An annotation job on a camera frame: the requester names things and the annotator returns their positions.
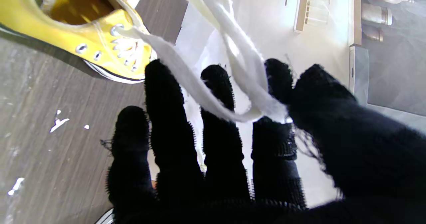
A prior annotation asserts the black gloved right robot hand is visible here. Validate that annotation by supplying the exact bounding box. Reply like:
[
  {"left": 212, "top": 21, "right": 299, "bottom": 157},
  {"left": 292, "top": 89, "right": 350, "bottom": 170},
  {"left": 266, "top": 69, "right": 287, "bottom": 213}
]
[{"left": 105, "top": 58, "right": 426, "bottom": 224}]

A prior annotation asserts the yellow canvas sneaker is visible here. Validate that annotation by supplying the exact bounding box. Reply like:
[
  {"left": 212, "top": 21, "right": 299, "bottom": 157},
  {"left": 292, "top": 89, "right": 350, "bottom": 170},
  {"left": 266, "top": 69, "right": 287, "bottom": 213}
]
[{"left": 0, "top": 0, "right": 157, "bottom": 85}]

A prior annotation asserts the printed kitchen backdrop cloth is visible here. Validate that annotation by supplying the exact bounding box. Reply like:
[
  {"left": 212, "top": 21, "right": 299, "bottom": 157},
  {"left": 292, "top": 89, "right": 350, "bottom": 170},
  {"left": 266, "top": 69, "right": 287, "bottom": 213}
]
[{"left": 146, "top": 0, "right": 426, "bottom": 208}]

